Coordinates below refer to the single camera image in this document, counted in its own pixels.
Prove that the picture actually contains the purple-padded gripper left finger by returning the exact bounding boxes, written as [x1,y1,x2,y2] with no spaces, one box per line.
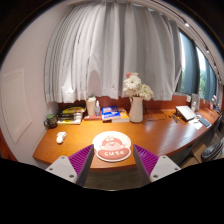
[47,145,94,187]

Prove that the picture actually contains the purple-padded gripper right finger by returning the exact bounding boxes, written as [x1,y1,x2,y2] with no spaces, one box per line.
[133,144,180,185]

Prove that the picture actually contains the white computer mouse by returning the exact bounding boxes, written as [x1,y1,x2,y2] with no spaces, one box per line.
[56,132,67,144]

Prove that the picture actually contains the round cartoon mouse pad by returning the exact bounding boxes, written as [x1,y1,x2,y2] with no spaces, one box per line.
[92,131,131,162]

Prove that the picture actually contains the stack of books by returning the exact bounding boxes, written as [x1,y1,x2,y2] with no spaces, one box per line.
[57,107,85,125]

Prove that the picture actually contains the dark green mug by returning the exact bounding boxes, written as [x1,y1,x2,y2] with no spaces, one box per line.
[44,114,58,129]

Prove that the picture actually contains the yellow book under blue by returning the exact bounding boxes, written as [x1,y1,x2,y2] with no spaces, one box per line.
[113,108,130,123]

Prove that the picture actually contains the black office chair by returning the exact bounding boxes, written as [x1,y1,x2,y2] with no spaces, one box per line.
[200,114,224,163]

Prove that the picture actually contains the white flower vase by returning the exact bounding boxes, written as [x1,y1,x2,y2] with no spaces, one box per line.
[129,97,143,123]

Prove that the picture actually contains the clear sanitizer bottle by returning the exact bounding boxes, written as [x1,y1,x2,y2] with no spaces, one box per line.
[95,101,100,116]

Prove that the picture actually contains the white laptop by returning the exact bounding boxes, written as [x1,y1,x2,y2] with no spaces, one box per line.
[176,106,196,121]

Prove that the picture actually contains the dark tablet on desk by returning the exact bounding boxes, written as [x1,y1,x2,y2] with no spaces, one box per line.
[199,118,211,128]

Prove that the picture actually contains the white and pink flowers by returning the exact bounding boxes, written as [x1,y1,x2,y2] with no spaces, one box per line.
[123,72,154,101]

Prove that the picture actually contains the dark grey curtain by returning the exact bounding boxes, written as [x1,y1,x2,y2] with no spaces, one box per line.
[177,33,200,95]

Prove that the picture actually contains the white sheer curtain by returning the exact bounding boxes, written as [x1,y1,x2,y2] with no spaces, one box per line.
[45,1,182,103]

